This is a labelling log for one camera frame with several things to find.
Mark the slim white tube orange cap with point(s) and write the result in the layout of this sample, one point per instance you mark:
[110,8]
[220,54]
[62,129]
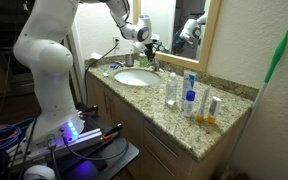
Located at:
[203,103]

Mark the metal cup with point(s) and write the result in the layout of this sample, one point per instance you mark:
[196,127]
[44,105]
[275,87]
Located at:
[129,60]

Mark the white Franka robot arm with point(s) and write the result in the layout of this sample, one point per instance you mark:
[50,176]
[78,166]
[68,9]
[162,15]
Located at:
[50,50]

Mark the white round object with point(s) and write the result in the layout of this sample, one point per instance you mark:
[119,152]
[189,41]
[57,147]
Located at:
[39,172]

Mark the chrome tap body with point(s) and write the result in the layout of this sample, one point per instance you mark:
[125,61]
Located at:
[158,68]

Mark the small green object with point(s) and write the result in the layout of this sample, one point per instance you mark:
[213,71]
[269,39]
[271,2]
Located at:
[106,70]

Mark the white blue cream tube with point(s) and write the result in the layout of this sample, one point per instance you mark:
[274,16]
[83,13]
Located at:
[188,81]

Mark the white oval sink basin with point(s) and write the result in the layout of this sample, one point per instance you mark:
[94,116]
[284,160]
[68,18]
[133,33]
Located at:
[137,77]

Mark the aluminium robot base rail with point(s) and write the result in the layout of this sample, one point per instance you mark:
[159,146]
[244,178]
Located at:
[84,141]

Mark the green soap bottle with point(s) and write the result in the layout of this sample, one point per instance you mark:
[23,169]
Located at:
[143,60]

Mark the clear plastic bottle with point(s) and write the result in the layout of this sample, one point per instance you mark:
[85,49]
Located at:
[171,90]

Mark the wooden vanity cabinet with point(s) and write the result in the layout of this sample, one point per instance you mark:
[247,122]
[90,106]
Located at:
[130,126]

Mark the grey white tube orange cap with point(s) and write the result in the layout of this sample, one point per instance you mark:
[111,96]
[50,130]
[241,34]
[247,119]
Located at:
[214,108]

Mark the white door frame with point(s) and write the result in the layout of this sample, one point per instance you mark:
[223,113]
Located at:
[76,66]

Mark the white tissue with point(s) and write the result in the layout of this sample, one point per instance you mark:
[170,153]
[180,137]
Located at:
[96,56]

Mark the white dental floss container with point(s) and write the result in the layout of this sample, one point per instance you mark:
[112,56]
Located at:
[105,74]

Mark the white bottle blue cap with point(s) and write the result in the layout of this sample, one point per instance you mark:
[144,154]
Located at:
[189,103]

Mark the blue toothbrush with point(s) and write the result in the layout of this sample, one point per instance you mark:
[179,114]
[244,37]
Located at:
[114,66]

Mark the wooden framed wall mirror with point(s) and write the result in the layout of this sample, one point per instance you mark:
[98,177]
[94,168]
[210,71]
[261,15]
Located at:
[200,63]

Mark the white wall outlet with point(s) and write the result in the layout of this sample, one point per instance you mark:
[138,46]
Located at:
[116,42]

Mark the black orange bar clamp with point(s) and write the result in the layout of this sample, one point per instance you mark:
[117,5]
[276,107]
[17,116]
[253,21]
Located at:
[90,110]
[112,131]

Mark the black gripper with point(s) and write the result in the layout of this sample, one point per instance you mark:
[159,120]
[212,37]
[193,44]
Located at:
[150,47]

